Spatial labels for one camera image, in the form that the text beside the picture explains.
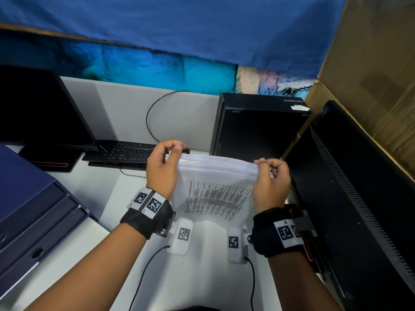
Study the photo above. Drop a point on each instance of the person's right hand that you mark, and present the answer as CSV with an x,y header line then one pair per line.
x,y
272,191

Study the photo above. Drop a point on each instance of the person's left hand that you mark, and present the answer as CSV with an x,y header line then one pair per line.
x,y
159,173

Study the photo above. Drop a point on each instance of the person's right thumb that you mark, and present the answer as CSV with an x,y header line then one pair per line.
x,y
261,163

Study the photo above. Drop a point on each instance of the person's left thumb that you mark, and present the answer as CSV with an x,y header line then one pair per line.
x,y
175,155

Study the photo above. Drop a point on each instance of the stack of white printed papers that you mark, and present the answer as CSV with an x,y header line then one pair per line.
x,y
214,194

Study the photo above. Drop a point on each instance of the person's left forearm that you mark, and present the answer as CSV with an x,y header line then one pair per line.
x,y
97,272

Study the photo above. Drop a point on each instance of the person's right forearm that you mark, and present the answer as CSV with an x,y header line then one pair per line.
x,y
298,285

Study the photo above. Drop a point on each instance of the black computer tower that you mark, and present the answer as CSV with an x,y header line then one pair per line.
x,y
256,129

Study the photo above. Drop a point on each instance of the black keyboard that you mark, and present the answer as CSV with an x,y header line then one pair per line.
x,y
123,152

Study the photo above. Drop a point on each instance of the white desk partition panel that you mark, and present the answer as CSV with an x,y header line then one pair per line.
x,y
129,110

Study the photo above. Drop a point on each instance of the white sticker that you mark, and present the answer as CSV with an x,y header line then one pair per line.
x,y
300,107

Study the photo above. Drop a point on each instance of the large black monitor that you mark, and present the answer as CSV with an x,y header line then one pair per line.
x,y
350,204

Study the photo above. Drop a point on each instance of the blue painted picture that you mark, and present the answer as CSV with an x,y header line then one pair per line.
x,y
129,64

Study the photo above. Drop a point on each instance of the blue cloth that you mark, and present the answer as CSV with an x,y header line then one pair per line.
x,y
194,25

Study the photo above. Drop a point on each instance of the black monitor with red-lined stand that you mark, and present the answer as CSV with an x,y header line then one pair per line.
x,y
35,110

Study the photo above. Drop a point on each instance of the brown cardboard sheet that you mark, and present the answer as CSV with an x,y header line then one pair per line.
x,y
373,61

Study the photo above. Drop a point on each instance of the white wrist camera with marker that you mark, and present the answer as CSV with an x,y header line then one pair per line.
x,y
234,244
181,236

